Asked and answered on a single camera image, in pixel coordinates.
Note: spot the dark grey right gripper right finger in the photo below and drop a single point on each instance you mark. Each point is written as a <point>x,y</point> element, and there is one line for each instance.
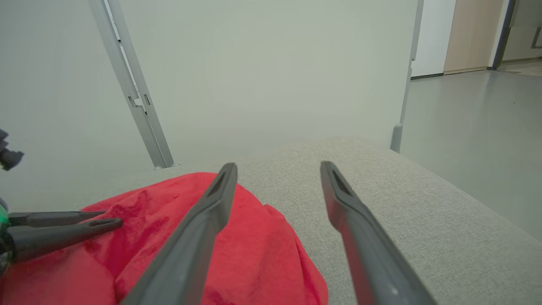
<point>372,262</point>

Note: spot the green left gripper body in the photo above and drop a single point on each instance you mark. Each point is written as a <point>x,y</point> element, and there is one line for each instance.
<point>3,237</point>

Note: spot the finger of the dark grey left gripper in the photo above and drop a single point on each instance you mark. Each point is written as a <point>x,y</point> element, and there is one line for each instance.
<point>51,218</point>
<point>55,239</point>

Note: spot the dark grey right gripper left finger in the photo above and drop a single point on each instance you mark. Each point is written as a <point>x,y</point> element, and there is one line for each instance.
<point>190,254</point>

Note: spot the red Bulls basketball jersey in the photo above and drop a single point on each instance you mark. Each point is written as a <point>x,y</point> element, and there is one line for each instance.
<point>254,254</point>

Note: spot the grey fabric sofa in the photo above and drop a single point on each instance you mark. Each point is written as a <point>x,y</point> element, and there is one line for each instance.
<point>423,233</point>

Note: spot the beige wooden door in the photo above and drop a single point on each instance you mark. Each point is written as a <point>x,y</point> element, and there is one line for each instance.
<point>472,34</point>

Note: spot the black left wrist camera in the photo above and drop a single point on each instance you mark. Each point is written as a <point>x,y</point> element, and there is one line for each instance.
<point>8,156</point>

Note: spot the grey double partition post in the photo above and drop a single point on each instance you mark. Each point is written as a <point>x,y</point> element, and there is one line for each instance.
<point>139,101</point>

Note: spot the grey single partition post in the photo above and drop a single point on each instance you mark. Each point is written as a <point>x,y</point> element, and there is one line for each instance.
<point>406,84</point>

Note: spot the dark door frame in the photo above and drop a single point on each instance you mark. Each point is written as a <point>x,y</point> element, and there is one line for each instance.
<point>504,34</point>

